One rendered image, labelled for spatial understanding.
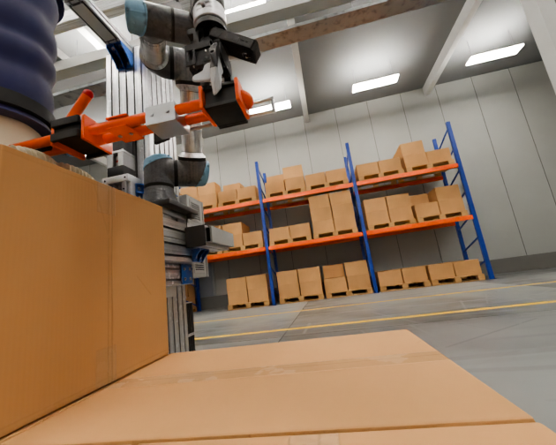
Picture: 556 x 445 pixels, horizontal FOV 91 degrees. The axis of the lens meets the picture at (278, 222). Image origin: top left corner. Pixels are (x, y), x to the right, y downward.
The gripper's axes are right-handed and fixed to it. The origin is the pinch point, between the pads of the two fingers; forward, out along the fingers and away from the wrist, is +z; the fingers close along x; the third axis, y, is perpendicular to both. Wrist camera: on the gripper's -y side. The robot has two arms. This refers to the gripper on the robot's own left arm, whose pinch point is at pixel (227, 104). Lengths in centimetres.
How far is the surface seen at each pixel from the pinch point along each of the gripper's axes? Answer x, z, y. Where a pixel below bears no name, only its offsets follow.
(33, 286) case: 15.2, 34.1, 28.4
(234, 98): 3.5, 1.6, -2.7
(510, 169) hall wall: -833, -186, -594
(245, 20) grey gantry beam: -160, -202, 23
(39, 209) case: 15.0, 21.9, 28.5
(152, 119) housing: 3.5, 2.0, 15.4
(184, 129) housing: -0.4, 3.2, 10.5
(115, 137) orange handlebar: -0.7, 1.1, 27.8
